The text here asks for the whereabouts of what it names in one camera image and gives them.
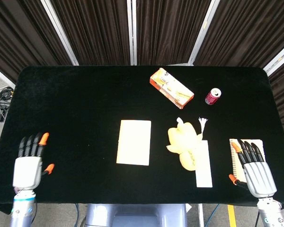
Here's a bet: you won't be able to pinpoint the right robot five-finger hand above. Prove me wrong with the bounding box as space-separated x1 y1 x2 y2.
228 139 278 198

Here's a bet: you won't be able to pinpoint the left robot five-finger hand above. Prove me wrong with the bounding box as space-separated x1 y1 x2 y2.
12 132 55 191

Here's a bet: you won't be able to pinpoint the white book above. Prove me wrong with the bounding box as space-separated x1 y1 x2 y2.
115 119 152 166

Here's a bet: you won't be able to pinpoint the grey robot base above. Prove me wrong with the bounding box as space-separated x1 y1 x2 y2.
84 203 188 227

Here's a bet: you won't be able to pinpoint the spiral notepad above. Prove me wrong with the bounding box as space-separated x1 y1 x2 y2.
229 138 266 183

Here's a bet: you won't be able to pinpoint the yellow floor tape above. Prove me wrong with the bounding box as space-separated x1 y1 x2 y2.
227 205 238 227

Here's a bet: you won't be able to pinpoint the white bookmark with tassel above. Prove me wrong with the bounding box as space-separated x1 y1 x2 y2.
195 116 213 188

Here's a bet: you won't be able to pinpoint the white table leg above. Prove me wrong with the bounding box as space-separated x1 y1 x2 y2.
197 204 205 227

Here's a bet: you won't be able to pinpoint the yellow rubber chicken toy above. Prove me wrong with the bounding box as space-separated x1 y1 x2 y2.
166 117 204 171

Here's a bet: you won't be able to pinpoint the red soda can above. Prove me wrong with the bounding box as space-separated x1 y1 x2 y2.
204 87 222 105

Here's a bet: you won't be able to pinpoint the black velvet tablecloth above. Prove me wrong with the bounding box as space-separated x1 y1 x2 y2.
0 65 284 215

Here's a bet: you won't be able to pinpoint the orange snack box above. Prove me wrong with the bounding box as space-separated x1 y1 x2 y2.
149 67 195 110

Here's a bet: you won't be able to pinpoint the blue cable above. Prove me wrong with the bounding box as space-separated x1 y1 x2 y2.
204 204 221 227
75 203 81 227

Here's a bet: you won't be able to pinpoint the black cable bundle yellow plugs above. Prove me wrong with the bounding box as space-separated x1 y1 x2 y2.
0 85 15 105

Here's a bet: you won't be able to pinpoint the white curtain frame post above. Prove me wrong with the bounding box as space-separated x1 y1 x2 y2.
40 0 80 66
262 39 284 77
187 0 221 66
126 0 138 66

